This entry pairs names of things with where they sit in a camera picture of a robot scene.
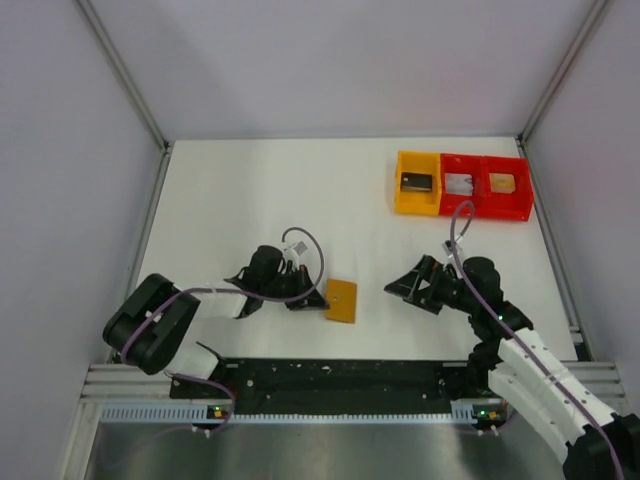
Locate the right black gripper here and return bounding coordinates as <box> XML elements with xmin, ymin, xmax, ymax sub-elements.
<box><xmin>384</xmin><ymin>255</ymin><xmax>477</xmax><ymax>314</ymax></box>

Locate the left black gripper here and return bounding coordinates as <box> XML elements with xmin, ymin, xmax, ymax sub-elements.
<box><xmin>262</xmin><ymin>263</ymin><xmax>329</xmax><ymax>310</ymax></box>

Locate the yellow leather card holder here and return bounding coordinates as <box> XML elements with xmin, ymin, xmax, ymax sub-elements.
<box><xmin>324</xmin><ymin>279</ymin><xmax>357</xmax><ymax>324</ymax></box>

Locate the silver card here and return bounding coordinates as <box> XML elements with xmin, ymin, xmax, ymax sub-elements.
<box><xmin>444</xmin><ymin>173</ymin><xmax>474</xmax><ymax>196</ymax></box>

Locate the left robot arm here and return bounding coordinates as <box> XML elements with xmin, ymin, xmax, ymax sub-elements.
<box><xmin>102</xmin><ymin>242</ymin><xmax>329</xmax><ymax>397</ymax></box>

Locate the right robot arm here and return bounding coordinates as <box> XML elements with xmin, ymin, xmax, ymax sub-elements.
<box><xmin>384</xmin><ymin>256</ymin><xmax>639</xmax><ymax>479</ymax></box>

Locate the black card in bin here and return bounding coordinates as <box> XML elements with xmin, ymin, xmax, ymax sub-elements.
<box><xmin>400</xmin><ymin>172</ymin><xmax>433</xmax><ymax>193</ymax></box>

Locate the gold card in bin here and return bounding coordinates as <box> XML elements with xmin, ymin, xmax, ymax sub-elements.
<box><xmin>489</xmin><ymin>172</ymin><xmax>516</xmax><ymax>194</ymax></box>

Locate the yellow plastic bin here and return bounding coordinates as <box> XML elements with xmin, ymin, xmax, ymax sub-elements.
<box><xmin>394</xmin><ymin>151</ymin><xmax>443</xmax><ymax>216</ymax></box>

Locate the middle red plastic bin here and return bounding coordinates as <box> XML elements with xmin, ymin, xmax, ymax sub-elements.
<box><xmin>439</xmin><ymin>153</ymin><xmax>486</xmax><ymax>216</ymax></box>

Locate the red plastic bin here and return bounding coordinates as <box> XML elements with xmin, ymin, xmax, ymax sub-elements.
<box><xmin>480</xmin><ymin>156</ymin><xmax>534</xmax><ymax>222</ymax></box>
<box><xmin>439</xmin><ymin>153</ymin><xmax>486</xmax><ymax>216</ymax></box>

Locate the right red plastic bin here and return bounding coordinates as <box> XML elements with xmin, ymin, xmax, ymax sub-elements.
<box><xmin>480</xmin><ymin>156</ymin><xmax>534</xmax><ymax>222</ymax></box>

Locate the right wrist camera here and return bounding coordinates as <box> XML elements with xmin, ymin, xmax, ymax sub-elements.
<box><xmin>442</xmin><ymin>240</ymin><xmax>465</xmax><ymax>263</ymax></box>

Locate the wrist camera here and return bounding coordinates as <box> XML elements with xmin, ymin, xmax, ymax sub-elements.
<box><xmin>283</xmin><ymin>241</ymin><xmax>308</xmax><ymax>269</ymax></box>
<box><xmin>442</xmin><ymin>240</ymin><xmax>465</xmax><ymax>263</ymax></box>

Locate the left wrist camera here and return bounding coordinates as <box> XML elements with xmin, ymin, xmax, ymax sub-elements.
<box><xmin>283</xmin><ymin>241</ymin><xmax>308</xmax><ymax>269</ymax></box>

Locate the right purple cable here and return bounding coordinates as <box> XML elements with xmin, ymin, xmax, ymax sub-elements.
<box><xmin>450</xmin><ymin>200</ymin><xmax>626</xmax><ymax>480</ymax></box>

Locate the purple cable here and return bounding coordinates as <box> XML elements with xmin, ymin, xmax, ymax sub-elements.
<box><xmin>119</xmin><ymin>227</ymin><xmax>327</xmax><ymax>366</ymax></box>
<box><xmin>450</xmin><ymin>200</ymin><xmax>626</xmax><ymax>480</ymax></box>

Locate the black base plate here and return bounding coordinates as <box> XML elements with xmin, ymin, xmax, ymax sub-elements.
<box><xmin>169</xmin><ymin>356</ymin><xmax>506</xmax><ymax>415</ymax></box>

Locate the grey slotted cable duct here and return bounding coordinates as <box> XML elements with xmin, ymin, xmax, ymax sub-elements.
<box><xmin>101</xmin><ymin>403</ymin><xmax>479</xmax><ymax>425</ymax></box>

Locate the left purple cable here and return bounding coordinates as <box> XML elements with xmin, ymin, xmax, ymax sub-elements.
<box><xmin>119</xmin><ymin>227</ymin><xmax>327</xmax><ymax>366</ymax></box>

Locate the aluminium frame rail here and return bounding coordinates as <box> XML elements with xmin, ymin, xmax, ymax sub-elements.
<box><xmin>80</xmin><ymin>362</ymin><xmax>625</xmax><ymax>402</ymax></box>

